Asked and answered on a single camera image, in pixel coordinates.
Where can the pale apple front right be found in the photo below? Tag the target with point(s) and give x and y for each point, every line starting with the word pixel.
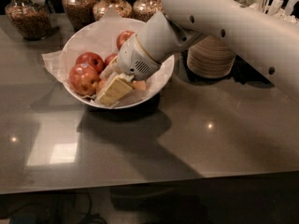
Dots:
pixel 139 85

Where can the red apple left back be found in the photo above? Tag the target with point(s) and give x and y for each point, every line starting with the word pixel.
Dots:
pixel 93 59

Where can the red apple top back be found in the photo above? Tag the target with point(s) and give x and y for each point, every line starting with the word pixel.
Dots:
pixel 123 37

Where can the front stack paper bowls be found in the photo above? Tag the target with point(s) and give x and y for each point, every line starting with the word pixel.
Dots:
pixel 210 58

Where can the glass jar far left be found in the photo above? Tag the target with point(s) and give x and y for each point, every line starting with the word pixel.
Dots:
pixel 31 18

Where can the white bowl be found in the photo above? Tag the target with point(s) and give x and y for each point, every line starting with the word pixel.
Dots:
pixel 163 72

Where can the yellow red apple front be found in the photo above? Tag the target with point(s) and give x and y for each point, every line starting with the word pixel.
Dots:
pixel 101 85

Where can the red yellow apple with sticker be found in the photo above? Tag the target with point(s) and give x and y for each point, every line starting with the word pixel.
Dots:
pixel 83 79

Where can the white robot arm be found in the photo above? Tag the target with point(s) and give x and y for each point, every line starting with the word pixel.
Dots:
pixel 269 45

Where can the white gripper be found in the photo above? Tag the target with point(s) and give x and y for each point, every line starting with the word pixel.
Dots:
pixel 135 59

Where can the glass jar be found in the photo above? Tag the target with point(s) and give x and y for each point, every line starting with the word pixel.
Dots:
pixel 79 12
pixel 143 10
pixel 123 8
pixel 31 18

